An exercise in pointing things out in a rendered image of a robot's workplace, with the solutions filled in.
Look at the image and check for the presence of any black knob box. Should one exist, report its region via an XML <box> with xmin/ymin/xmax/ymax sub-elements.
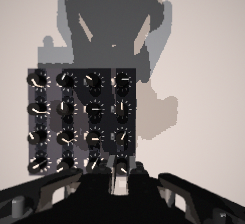
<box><xmin>26</xmin><ymin>68</ymin><xmax>136</xmax><ymax>177</ymax></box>

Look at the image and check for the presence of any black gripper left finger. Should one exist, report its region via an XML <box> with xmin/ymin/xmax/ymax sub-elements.
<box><xmin>0</xmin><ymin>155</ymin><xmax>117</xmax><ymax>224</ymax></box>

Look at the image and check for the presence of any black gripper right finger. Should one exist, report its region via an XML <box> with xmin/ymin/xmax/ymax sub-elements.
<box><xmin>126</xmin><ymin>156</ymin><xmax>245</xmax><ymax>224</ymax></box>

